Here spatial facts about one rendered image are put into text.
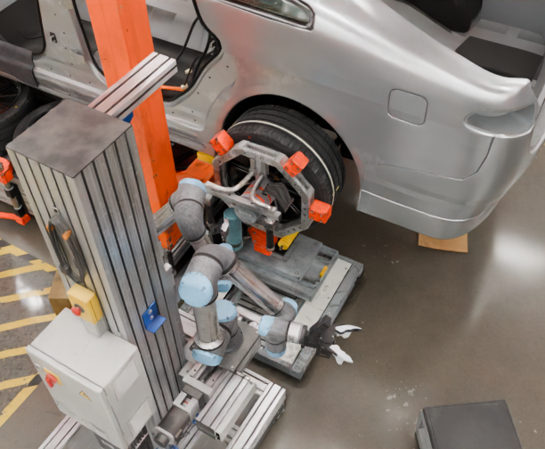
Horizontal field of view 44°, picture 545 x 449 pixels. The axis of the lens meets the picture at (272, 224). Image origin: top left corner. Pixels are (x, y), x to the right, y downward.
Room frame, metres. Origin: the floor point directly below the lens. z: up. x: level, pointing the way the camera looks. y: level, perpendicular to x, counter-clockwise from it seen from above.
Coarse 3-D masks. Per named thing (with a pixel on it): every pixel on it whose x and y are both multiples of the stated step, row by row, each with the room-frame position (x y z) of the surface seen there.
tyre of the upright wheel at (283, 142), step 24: (240, 120) 2.59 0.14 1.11; (264, 120) 2.50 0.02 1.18; (288, 120) 2.50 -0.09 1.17; (312, 120) 2.52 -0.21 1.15; (264, 144) 2.40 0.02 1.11; (288, 144) 2.35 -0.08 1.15; (312, 144) 2.39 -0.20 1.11; (312, 168) 2.28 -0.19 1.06; (336, 168) 2.37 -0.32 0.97; (336, 192) 2.32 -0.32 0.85; (264, 216) 2.41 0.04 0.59
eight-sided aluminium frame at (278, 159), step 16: (240, 144) 2.40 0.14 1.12; (256, 144) 2.40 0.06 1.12; (224, 160) 2.42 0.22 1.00; (272, 160) 2.28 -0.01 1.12; (224, 176) 2.48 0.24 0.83; (288, 176) 2.26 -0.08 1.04; (304, 192) 2.20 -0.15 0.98; (304, 208) 2.21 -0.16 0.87; (256, 224) 2.34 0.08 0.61; (288, 224) 2.30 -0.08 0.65; (304, 224) 2.20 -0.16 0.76
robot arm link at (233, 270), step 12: (204, 252) 1.46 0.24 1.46; (216, 252) 1.47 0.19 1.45; (228, 252) 1.50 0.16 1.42; (228, 264) 1.47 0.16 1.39; (240, 264) 1.50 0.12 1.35; (228, 276) 1.46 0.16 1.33; (240, 276) 1.46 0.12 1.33; (252, 276) 1.47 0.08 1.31; (240, 288) 1.44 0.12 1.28; (252, 288) 1.44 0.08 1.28; (264, 288) 1.46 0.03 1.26; (264, 300) 1.42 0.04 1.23; (276, 300) 1.44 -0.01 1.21; (288, 300) 1.47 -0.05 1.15; (276, 312) 1.41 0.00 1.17; (288, 312) 1.42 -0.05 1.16
